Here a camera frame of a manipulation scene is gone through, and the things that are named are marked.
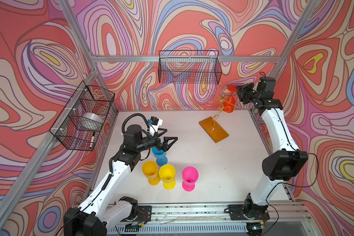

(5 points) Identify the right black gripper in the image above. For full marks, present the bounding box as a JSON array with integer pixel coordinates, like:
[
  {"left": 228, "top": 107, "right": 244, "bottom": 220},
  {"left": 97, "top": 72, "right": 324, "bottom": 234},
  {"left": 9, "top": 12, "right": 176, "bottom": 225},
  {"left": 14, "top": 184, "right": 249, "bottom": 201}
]
[{"left": 235, "top": 82, "right": 261, "bottom": 104}]

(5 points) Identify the magenta wine glass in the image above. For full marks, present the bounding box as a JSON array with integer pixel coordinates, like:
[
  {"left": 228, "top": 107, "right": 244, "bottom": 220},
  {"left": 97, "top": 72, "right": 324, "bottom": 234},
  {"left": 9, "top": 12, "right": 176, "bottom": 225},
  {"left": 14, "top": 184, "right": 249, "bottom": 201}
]
[{"left": 182, "top": 166, "right": 199, "bottom": 192}]

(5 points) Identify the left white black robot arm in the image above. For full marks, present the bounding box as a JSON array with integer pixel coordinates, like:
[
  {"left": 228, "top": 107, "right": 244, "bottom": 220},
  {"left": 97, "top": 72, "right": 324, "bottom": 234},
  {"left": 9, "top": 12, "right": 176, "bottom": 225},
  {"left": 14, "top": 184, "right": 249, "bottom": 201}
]
[{"left": 58, "top": 113, "right": 178, "bottom": 236}]

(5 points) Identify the blue wine glass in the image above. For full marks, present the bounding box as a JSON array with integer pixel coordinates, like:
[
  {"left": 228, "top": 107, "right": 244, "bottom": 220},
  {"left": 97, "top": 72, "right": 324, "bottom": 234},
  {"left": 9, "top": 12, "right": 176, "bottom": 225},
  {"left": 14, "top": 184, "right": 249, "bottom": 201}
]
[{"left": 151, "top": 147, "right": 168, "bottom": 167}]

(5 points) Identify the yellow wine glass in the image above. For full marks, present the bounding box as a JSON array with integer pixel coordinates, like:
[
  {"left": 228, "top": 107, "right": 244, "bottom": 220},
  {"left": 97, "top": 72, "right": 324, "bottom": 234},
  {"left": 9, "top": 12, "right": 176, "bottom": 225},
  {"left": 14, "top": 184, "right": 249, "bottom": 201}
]
[
  {"left": 159, "top": 164, "right": 176, "bottom": 190},
  {"left": 142, "top": 161, "right": 161, "bottom": 186}
]

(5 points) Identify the black wire basket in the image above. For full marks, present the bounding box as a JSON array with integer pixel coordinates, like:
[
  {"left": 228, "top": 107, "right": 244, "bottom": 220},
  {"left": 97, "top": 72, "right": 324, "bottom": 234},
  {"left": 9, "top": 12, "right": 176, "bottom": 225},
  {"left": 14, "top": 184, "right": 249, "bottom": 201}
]
[
  {"left": 49, "top": 82, "right": 115, "bottom": 151},
  {"left": 158, "top": 49, "right": 222, "bottom": 85}
]

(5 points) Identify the red wine glass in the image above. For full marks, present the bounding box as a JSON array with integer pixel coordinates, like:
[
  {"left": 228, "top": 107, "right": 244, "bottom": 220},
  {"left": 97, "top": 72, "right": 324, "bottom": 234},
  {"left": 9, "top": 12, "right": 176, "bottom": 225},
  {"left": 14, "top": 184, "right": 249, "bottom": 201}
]
[{"left": 221, "top": 85, "right": 237, "bottom": 113}]

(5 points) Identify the gold wire glass rack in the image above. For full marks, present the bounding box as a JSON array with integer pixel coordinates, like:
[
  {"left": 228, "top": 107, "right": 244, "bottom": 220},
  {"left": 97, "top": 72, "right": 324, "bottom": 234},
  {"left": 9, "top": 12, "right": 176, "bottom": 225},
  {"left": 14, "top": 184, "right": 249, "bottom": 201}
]
[{"left": 213, "top": 94, "right": 242, "bottom": 121}]

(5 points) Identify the black wire basket left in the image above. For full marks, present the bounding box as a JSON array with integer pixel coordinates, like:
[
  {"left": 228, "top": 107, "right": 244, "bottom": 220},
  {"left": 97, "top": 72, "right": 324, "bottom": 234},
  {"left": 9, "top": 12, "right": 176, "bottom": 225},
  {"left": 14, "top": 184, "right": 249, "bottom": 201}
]
[{"left": 49, "top": 82, "right": 115, "bottom": 151}]

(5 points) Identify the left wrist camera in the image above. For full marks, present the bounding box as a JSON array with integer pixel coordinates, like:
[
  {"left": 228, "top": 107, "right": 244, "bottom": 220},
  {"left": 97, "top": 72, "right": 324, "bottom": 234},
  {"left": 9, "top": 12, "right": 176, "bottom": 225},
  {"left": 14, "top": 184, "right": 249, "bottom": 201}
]
[{"left": 148, "top": 116, "right": 163, "bottom": 137}]

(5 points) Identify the aluminium frame rail base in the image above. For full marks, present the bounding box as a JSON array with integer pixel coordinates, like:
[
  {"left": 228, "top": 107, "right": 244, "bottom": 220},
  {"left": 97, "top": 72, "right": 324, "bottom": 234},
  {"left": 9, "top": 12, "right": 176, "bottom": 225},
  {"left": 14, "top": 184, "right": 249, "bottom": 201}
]
[{"left": 106, "top": 202, "right": 320, "bottom": 236}]

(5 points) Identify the orange wooden rack base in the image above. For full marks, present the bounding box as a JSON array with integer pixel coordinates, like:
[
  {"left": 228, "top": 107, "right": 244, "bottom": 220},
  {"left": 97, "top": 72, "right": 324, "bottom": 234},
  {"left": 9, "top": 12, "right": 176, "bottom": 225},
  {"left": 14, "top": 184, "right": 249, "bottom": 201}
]
[{"left": 199, "top": 117, "right": 229, "bottom": 143}]

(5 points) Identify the black marker pen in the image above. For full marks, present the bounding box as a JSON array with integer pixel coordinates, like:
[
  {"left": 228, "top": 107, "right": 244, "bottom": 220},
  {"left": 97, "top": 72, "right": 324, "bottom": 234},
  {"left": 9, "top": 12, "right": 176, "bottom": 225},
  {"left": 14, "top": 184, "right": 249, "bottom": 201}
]
[{"left": 89, "top": 132, "right": 95, "bottom": 149}]

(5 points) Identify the black wire basket back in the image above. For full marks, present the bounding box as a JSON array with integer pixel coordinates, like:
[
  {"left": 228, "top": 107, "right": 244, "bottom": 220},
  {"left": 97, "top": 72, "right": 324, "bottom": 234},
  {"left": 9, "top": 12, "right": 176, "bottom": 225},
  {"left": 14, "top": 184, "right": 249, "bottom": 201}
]
[{"left": 158, "top": 49, "right": 222, "bottom": 85}]

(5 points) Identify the silver tape roll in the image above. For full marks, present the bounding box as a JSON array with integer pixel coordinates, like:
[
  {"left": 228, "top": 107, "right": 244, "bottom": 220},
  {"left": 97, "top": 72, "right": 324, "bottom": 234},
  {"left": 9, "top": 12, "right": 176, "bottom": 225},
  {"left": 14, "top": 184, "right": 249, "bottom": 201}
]
[{"left": 78, "top": 112, "right": 104, "bottom": 132}]

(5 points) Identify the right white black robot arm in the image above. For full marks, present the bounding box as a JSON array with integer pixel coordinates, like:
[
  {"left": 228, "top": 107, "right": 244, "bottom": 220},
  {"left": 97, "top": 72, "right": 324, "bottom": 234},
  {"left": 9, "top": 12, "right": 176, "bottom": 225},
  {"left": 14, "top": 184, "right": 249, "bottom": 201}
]
[{"left": 228, "top": 72, "right": 310, "bottom": 220}]

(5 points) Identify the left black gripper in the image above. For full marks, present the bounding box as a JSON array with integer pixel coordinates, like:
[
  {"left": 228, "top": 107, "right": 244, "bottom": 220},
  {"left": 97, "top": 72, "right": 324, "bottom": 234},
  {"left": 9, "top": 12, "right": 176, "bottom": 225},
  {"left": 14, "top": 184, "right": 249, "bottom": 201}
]
[{"left": 134, "top": 128, "right": 177, "bottom": 154}]

